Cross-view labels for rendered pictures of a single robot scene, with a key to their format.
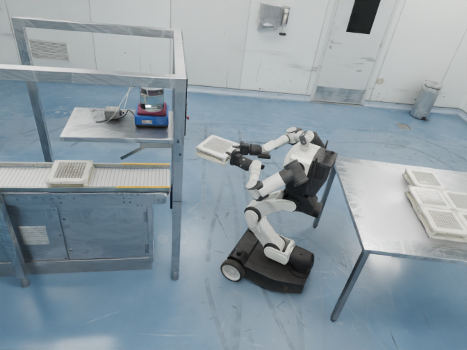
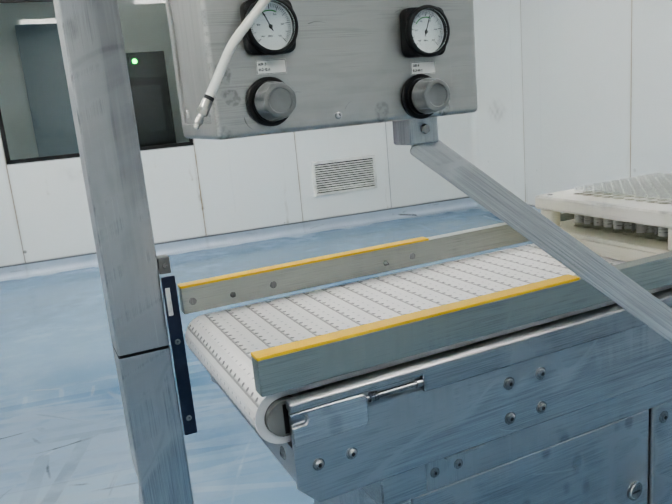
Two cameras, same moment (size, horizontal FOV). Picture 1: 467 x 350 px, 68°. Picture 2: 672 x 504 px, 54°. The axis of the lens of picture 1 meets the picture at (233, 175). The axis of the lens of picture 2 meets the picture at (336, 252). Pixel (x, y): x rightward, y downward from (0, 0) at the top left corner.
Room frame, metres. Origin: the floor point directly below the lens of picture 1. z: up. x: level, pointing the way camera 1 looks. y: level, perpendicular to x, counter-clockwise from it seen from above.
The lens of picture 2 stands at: (2.59, 0.44, 1.09)
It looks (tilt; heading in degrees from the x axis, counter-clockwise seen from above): 13 degrees down; 169
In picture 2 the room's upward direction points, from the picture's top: 5 degrees counter-clockwise
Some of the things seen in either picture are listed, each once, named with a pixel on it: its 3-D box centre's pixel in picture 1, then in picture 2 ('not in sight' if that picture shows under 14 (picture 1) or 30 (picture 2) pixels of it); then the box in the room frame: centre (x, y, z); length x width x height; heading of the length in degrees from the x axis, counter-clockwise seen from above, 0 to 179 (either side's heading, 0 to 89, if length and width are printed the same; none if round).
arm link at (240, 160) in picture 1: (239, 160); not in sight; (2.10, -0.03, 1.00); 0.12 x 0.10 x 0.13; 60
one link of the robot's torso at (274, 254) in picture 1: (279, 248); not in sight; (2.00, -0.45, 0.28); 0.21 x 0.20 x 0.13; 68
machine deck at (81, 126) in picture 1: (121, 125); not in sight; (1.87, 0.72, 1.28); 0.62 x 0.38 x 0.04; 103
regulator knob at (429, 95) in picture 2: not in sight; (428, 89); (2.10, 0.62, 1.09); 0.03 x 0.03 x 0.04; 13
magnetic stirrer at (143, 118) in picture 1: (152, 113); not in sight; (1.96, 0.55, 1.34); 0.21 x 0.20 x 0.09; 13
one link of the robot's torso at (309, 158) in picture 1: (308, 169); not in sight; (1.98, -0.49, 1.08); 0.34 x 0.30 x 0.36; 158
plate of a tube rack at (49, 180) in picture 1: (70, 171); (666, 197); (1.80, 1.06, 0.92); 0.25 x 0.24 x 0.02; 13
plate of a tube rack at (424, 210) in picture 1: (443, 221); not in sight; (1.88, -1.46, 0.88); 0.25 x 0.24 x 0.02; 1
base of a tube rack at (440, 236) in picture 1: (440, 226); not in sight; (1.88, -1.46, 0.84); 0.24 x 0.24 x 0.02; 1
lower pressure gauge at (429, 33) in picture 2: not in sight; (425, 31); (2.09, 0.62, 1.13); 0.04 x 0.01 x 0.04; 103
